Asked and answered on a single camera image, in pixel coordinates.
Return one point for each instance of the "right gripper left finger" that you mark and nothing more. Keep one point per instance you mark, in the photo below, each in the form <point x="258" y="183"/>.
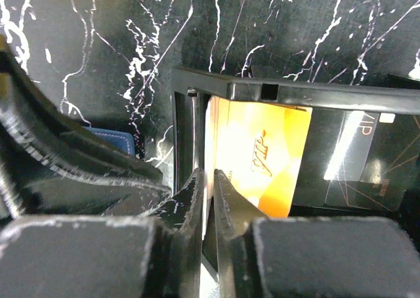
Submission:
<point x="118" y="256"/>

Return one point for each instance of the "black card tray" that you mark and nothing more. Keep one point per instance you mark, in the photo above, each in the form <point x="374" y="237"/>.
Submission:
<point x="192" y="89"/>

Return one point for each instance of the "gold cards stack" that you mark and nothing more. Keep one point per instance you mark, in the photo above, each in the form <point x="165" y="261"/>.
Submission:
<point x="259" y="147"/>

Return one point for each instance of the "blue card holder wallet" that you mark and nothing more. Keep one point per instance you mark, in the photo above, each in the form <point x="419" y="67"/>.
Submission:
<point x="122" y="140"/>

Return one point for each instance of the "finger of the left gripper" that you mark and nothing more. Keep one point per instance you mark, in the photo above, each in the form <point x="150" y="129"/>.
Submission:
<point x="51" y="164"/>

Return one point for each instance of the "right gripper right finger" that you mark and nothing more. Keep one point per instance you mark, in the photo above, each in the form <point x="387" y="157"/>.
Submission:
<point x="308" y="256"/>

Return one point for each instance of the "black VIP credit card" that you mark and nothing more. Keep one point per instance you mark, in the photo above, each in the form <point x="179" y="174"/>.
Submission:
<point x="359" y="160"/>

